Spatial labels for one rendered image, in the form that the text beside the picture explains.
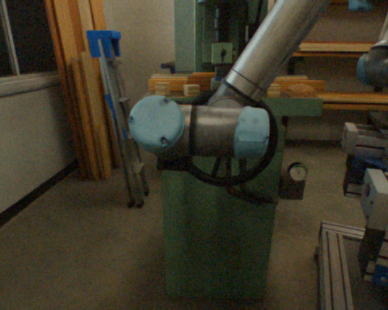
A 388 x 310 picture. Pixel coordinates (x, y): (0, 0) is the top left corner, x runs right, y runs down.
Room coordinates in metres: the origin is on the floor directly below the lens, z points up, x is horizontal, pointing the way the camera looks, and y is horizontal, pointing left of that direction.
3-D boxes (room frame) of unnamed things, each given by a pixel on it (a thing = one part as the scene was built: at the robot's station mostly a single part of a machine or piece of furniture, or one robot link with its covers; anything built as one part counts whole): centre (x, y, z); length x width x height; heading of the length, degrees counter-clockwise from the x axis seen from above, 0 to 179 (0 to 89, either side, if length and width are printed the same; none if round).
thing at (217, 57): (1.08, -0.11, 1.03); 0.14 x 0.07 x 0.09; 178
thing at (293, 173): (0.84, -0.35, 0.65); 0.06 x 0.04 x 0.08; 88
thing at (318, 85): (1.06, -0.16, 0.92); 0.67 x 0.02 x 0.04; 88
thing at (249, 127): (0.40, -0.05, 0.93); 0.11 x 0.11 x 0.08; 85
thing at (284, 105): (0.95, -0.13, 0.87); 0.61 x 0.30 x 0.06; 88
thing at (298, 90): (0.96, -0.38, 0.92); 0.14 x 0.09 x 0.04; 178
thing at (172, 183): (1.18, -0.11, 0.36); 0.58 x 0.45 x 0.71; 178
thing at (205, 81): (0.97, -0.10, 0.93); 0.24 x 0.01 x 0.06; 88
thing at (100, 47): (1.77, 0.49, 0.58); 0.27 x 0.25 x 1.16; 85
